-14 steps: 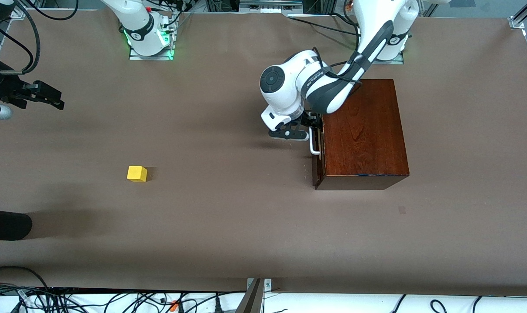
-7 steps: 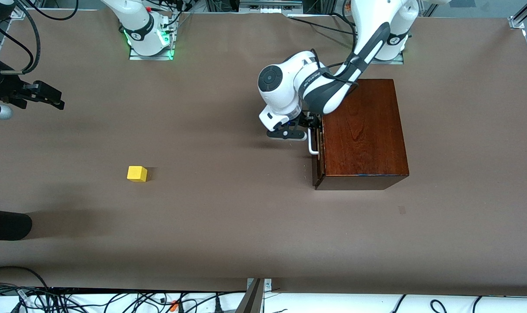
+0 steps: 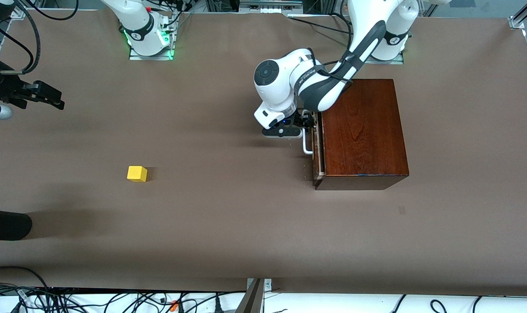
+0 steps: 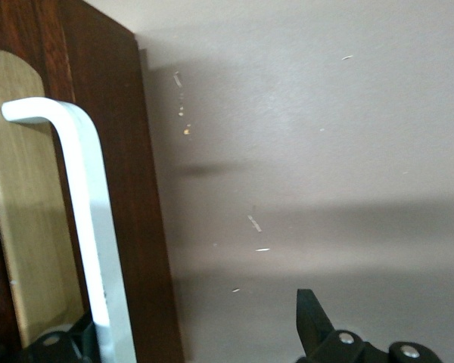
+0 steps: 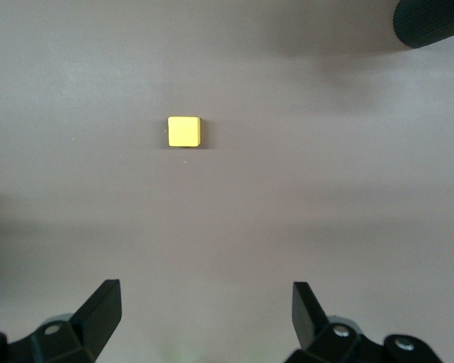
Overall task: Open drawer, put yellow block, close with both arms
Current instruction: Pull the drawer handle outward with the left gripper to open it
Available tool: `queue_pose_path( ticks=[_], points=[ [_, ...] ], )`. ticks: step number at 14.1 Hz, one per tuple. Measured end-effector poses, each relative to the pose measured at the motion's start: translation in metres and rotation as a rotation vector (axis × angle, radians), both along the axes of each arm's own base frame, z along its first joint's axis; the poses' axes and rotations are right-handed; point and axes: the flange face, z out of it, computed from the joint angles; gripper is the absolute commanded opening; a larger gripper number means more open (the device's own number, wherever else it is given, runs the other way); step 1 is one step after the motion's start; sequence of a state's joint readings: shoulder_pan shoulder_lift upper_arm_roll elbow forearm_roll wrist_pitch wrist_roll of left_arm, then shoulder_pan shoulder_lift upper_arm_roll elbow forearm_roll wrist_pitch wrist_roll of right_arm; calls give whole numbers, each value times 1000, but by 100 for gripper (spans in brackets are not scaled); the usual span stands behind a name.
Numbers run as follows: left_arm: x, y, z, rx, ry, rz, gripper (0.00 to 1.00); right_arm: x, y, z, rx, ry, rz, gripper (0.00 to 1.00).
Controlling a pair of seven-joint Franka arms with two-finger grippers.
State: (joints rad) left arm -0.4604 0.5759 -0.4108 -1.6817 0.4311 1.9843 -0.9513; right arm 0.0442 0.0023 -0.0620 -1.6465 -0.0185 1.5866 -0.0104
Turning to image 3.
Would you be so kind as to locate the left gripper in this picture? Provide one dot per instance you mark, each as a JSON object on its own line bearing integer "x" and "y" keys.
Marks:
{"x": 301, "y": 120}

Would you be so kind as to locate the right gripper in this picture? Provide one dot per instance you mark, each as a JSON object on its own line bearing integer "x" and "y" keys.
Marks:
{"x": 3, "y": 87}

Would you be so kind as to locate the yellow block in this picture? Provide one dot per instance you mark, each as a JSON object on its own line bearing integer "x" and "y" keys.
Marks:
{"x": 136, "y": 174}

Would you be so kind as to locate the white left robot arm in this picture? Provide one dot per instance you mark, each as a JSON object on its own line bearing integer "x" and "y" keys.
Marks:
{"x": 324, "y": 87}

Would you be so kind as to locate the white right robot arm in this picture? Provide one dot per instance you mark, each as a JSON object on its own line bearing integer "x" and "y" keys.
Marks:
{"x": 137, "y": 21}

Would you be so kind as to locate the dark brown wooden cabinet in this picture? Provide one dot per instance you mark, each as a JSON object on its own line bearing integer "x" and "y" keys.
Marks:
{"x": 363, "y": 139}

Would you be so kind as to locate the black cylinder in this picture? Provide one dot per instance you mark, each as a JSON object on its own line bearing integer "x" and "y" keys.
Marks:
{"x": 7, "y": 224}

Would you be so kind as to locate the aluminium frame profile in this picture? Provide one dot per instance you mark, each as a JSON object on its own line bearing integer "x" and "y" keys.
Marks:
{"x": 518, "y": 21}
{"x": 18, "y": 13}

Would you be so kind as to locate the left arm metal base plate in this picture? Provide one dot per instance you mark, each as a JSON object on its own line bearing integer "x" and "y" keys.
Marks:
{"x": 389, "y": 62}

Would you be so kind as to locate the grey network switch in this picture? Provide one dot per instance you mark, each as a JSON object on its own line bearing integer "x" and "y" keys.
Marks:
{"x": 270, "y": 6}

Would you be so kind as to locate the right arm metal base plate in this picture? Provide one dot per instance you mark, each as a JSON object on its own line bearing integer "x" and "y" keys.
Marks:
{"x": 150, "y": 58}

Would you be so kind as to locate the metal bracket with dark bar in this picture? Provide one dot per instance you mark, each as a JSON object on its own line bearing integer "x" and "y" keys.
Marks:
{"x": 252, "y": 302}

